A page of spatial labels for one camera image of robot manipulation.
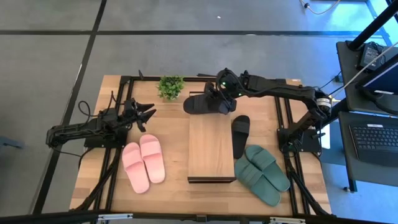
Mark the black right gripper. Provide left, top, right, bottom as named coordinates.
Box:
left=204, top=67, right=246, bottom=114

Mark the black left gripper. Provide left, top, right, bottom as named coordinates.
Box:
left=123, top=98, right=157, bottom=124

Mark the black slide sandal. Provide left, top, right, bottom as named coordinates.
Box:
left=183, top=93, right=237, bottom=115
left=231, top=114, right=251, bottom=159

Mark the pink slide sandal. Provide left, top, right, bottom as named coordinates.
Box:
left=139, top=134, right=166, bottom=184
left=121, top=142, right=150, bottom=194

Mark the green slide sandal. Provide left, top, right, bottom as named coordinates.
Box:
left=234, top=154, right=282, bottom=207
left=244, top=144, right=291, bottom=193

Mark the green potted plant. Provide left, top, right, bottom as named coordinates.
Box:
left=157, top=75, right=186, bottom=102

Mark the white paper sheet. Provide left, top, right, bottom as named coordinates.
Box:
left=320, top=124, right=331, bottom=149

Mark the black side desk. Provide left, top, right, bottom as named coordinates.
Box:
left=338, top=111, right=398, bottom=192
left=335, top=40, right=398, bottom=113

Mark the black rig crossbar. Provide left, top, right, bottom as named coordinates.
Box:
left=0, top=210, right=398, bottom=224

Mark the black power adapter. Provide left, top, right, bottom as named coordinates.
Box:
left=357, top=42, right=382, bottom=71

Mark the black laptop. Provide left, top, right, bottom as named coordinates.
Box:
left=348, top=123, right=398, bottom=169

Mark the black monitor with stand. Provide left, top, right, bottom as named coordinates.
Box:
left=355, top=54, right=398, bottom=116

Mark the black diagonal pole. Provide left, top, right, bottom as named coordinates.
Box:
left=348, top=0, right=398, bottom=50

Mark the black aluminium table frame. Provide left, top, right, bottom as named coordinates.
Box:
left=70, top=74, right=333, bottom=218

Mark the wooden shelf with black frame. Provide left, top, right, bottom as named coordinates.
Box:
left=187, top=90, right=236, bottom=184

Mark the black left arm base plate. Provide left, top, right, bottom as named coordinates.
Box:
left=84, top=124, right=128, bottom=149

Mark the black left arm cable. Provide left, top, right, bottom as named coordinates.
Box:
left=77, top=90, right=118, bottom=119

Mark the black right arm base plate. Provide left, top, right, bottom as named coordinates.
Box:
left=277, top=127, right=322, bottom=154

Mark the silver metal bracket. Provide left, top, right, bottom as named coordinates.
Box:
left=269, top=217, right=307, bottom=224
left=98, top=213, right=134, bottom=222

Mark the black floor cable with plug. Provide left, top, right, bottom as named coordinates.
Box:
left=326, top=73, right=343, bottom=97

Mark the beige floor cable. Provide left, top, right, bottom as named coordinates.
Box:
left=299, top=0, right=342, bottom=16

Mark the thin white cable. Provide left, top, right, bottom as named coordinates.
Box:
left=331, top=42, right=398, bottom=98

